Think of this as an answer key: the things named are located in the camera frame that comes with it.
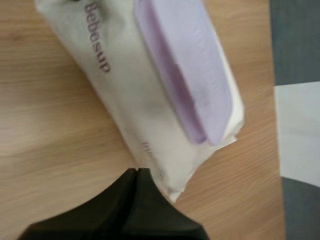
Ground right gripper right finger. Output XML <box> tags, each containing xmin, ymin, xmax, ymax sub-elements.
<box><xmin>122</xmin><ymin>167</ymin><xmax>209</xmax><ymax>240</ymax></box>

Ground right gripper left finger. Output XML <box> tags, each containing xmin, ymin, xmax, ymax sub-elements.
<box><xmin>17</xmin><ymin>168</ymin><xmax>138</xmax><ymax>240</ymax></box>

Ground white wet wipes pack lilac lid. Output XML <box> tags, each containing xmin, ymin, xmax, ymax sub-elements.
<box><xmin>34</xmin><ymin>0</ymin><xmax>246</xmax><ymax>204</ymax></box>

